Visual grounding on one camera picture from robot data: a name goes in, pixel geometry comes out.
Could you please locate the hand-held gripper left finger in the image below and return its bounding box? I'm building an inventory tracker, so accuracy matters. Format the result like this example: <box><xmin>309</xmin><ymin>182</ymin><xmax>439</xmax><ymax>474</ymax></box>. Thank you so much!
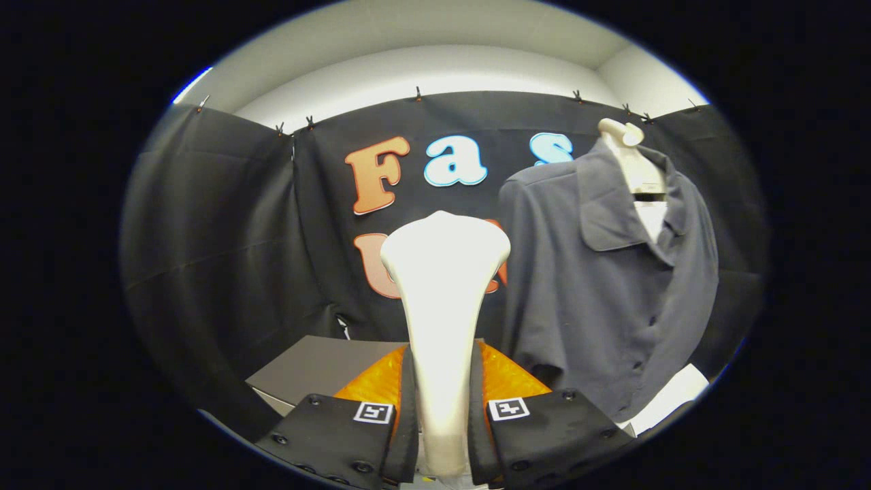
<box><xmin>253</xmin><ymin>344</ymin><xmax>421</xmax><ymax>490</ymax></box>

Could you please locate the dark grey collared shirt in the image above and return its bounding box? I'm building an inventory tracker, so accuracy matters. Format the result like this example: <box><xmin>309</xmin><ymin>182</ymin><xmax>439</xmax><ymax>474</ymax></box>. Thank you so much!
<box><xmin>498</xmin><ymin>140</ymin><xmax>720</xmax><ymax>424</ymax></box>

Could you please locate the grey cabinet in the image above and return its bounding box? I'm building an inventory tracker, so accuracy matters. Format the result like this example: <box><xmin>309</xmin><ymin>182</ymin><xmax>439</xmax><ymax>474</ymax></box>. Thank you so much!
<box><xmin>245</xmin><ymin>335</ymin><xmax>409</xmax><ymax>417</ymax></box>

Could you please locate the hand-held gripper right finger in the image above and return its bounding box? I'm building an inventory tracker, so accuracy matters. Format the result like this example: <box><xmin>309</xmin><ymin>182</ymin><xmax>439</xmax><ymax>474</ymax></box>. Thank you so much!
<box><xmin>467</xmin><ymin>340</ymin><xmax>637</xmax><ymax>490</ymax></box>

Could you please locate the white drawer cabinet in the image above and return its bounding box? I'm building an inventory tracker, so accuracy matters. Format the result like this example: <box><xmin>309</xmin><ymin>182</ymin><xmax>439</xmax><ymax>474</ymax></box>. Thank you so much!
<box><xmin>616</xmin><ymin>363</ymin><xmax>710</xmax><ymax>438</ymax></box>

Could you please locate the row of black cloth clips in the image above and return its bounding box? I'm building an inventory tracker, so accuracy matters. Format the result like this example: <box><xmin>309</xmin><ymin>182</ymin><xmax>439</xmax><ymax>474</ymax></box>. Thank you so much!
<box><xmin>196</xmin><ymin>86</ymin><xmax>702</xmax><ymax>135</ymax></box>

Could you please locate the black backdrop cloth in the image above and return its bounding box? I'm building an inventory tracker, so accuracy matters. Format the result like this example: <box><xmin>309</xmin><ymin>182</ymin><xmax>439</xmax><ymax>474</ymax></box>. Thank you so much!
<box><xmin>121</xmin><ymin>91</ymin><xmax>770</xmax><ymax>443</ymax></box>

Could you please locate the white garment steamer head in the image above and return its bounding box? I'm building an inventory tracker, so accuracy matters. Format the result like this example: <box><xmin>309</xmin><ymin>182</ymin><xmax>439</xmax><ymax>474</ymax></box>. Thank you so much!
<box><xmin>380</xmin><ymin>210</ymin><xmax>512</xmax><ymax>477</ymax></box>

